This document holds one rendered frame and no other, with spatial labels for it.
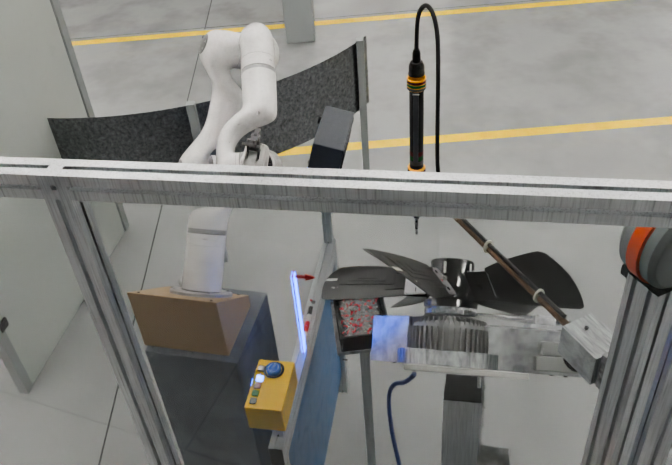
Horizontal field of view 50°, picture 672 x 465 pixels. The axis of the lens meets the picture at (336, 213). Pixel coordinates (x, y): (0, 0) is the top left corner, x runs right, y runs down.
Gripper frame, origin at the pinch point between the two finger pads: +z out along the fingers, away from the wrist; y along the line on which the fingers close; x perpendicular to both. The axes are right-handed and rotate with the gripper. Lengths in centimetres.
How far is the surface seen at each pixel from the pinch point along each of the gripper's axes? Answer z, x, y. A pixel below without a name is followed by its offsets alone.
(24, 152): -158, 123, 19
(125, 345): 42, 6, 32
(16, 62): -151, 131, -19
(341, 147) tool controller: -92, -16, -10
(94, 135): -179, 102, 5
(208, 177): 63, -6, 1
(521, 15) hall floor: -471, -127, -162
